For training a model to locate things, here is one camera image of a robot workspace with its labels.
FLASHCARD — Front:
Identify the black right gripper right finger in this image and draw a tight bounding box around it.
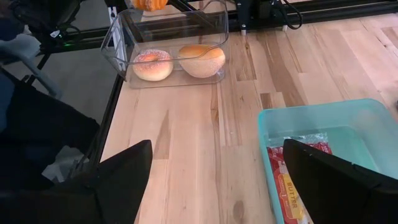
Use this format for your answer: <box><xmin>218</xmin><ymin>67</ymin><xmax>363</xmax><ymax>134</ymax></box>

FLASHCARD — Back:
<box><xmin>282</xmin><ymin>138</ymin><xmax>398</xmax><ymax>224</ymax></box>

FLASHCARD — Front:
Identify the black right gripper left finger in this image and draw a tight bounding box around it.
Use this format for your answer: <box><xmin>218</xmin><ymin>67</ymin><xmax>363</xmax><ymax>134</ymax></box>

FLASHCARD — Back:
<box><xmin>95</xmin><ymin>139</ymin><xmax>154</xmax><ymax>224</ymax></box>

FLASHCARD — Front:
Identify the red popcorn packet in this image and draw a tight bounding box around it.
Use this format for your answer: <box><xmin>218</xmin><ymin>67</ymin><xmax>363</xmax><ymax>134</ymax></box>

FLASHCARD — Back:
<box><xmin>266</xmin><ymin>132</ymin><xmax>333</xmax><ymax>224</ymax></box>

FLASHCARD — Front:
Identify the pink sugared donut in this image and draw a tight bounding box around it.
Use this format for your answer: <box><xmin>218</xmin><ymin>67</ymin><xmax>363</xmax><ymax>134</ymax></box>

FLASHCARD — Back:
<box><xmin>132</xmin><ymin>49</ymin><xmax>174</xmax><ymax>82</ymax></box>

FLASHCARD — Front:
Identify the purple sugared oval bun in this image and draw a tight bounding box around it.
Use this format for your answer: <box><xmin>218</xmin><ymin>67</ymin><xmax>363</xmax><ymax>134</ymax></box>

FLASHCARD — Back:
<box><xmin>177</xmin><ymin>44</ymin><xmax>226</xmax><ymax>79</ymax></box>

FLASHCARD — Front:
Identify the teal translucent plastic bin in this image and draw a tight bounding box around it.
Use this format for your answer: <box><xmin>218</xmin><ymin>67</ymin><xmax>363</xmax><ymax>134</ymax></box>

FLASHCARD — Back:
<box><xmin>257</xmin><ymin>98</ymin><xmax>398</xmax><ymax>224</ymax></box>

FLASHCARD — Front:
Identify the person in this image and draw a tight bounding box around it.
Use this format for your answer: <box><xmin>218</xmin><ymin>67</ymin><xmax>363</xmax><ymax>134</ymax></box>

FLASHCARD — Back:
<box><xmin>0</xmin><ymin>70</ymin><xmax>101</xmax><ymax>194</ymax></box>

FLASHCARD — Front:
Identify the clear plastic container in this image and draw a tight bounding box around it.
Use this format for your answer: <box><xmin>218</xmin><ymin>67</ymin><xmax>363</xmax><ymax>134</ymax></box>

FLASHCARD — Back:
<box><xmin>99</xmin><ymin>0</ymin><xmax>230</xmax><ymax>90</ymax></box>

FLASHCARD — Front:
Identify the black aluminium table frame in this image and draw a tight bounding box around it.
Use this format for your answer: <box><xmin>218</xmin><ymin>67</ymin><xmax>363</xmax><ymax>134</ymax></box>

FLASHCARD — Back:
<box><xmin>37</xmin><ymin>0</ymin><xmax>398</xmax><ymax>175</ymax></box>

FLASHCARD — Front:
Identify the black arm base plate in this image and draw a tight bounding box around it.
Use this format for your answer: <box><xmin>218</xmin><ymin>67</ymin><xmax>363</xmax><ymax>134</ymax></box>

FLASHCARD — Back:
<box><xmin>234</xmin><ymin>0</ymin><xmax>304</xmax><ymax>32</ymax></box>

